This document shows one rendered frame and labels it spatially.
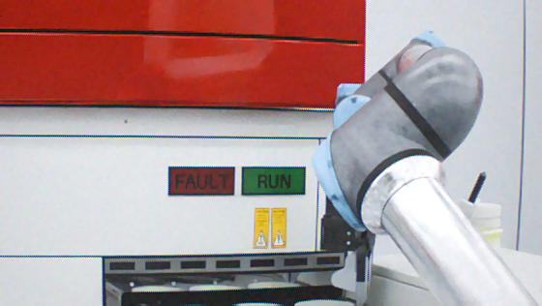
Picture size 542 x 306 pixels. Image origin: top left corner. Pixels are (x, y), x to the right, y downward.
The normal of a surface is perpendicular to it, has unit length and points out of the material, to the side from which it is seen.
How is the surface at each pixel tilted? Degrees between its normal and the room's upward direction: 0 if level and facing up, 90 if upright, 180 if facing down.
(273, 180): 90
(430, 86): 58
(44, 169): 90
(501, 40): 90
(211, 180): 90
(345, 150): 68
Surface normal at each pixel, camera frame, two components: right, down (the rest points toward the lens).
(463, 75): 0.48, -0.54
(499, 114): 0.40, 0.06
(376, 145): -0.37, -0.60
